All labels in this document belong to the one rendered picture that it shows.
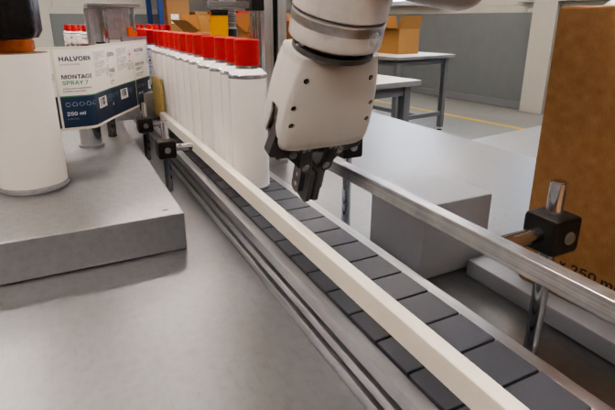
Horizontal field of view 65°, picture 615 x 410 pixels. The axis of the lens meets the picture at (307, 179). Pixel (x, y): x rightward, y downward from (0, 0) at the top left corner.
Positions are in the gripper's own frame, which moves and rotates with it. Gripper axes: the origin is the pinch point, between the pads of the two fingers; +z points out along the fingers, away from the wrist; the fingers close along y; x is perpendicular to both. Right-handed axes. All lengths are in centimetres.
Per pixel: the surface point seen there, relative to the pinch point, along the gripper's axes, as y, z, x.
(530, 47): -498, 144, -351
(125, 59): 9, 15, -67
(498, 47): -501, 164, -399
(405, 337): 4.2, -4.2, 22.9
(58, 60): 22, 8, -52
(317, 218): -3.0, 7.2, -1.0
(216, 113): 2.1, 6.2, -26.1
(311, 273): 3.9, 3.0, 10.1
